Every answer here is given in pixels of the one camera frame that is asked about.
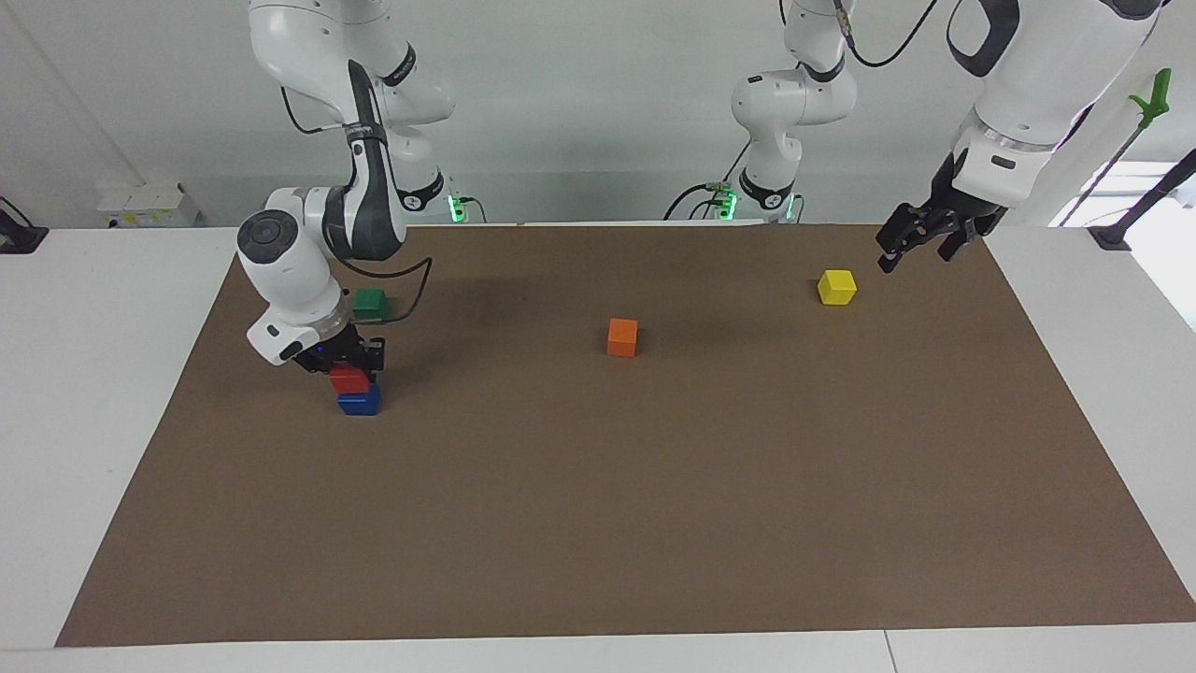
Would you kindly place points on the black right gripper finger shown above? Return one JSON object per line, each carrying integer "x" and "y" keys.
{"x": 375, "y": 369}
{"x": 322, "y": 368}

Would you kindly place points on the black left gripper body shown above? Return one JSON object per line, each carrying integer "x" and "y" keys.
{"x": 967, "y": 201}

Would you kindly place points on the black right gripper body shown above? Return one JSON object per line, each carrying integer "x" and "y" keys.
{"x": 334, "y": 348}

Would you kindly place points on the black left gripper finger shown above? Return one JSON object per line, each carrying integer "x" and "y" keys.
{"x": 899, "y": 238}
{"x": 958, "y": 241}

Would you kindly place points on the red wooden block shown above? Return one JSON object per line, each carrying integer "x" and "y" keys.
{"x": 349, "y": 379}

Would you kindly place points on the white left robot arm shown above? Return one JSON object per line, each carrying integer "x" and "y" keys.
{"x": 1028, "y": 75}

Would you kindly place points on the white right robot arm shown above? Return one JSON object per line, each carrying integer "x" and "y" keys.
{"x": 285, "y": 266}

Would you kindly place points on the blue wooden block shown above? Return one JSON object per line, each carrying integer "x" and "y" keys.
{"x": 359, "y": 402}

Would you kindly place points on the green wooden block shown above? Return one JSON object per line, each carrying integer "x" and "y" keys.
{"x": 369, "y": 302}

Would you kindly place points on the yellow wooden block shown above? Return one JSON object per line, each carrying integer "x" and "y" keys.
{"x": 837, "y": 287}

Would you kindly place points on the orange wooden block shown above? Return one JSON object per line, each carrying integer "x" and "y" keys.
{"x": 622, "y": 337}

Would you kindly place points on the black stand with rod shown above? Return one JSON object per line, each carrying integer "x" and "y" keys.
{"x": 1145, "y": 201}

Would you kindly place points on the green clip on rod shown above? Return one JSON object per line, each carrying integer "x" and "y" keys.
{"x": 1151, "y": 98}

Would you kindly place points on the white cardboard box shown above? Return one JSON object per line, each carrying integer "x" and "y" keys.
{"x": 149, "y": 206}

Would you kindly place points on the brown table mat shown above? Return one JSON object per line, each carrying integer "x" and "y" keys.
{"x": 654, "y": 486}

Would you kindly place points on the black table clamp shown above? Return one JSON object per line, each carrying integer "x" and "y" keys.
{"x": 19, "y": 232}

